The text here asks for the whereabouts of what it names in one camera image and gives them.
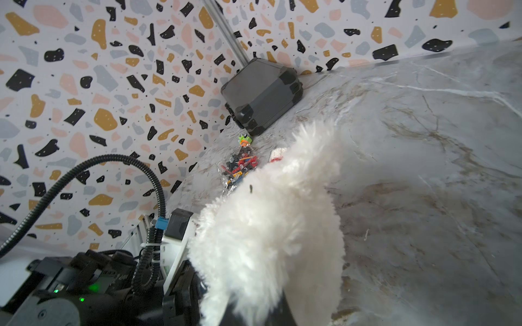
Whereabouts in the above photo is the clear bag of small toys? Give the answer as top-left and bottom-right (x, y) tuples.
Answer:
(218, 134), (258, 191)

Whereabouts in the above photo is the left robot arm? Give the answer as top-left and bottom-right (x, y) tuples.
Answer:
(1, 250), (201, 325)

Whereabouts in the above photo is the black corrugated cable hose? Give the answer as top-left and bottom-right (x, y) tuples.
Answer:
(0, 153), (168, 294)

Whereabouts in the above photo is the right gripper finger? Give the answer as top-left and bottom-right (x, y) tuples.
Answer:
(219, 292), (297, 326)

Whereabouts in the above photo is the red white striped sweater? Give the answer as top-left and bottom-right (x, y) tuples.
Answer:
(269, 148), (288, 163)

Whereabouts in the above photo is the white teddy bear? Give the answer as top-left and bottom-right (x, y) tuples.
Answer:
(188, 121), (345, 325)

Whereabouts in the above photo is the dark grey hard case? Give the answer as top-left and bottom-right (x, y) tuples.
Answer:
(221, 58), (304, 137)

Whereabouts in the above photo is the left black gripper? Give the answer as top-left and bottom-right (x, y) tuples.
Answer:
(163, 260), (204, 326)

